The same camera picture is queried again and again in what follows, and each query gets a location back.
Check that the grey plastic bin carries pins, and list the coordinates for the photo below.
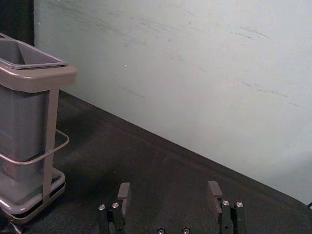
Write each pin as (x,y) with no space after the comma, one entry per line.
(22,117)

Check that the black rack with steel bars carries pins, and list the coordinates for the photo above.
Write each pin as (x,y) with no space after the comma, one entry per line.
(50,136)

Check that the plain pale wall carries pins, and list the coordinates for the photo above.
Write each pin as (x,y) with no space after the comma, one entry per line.
(185,73)

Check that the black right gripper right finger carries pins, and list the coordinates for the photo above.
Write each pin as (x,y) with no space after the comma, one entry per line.
(228,214)

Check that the black table cloth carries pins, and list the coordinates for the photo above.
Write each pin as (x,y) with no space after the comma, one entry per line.
(151,158)

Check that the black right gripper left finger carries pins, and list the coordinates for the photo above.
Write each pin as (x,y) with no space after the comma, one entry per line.
(121,209)

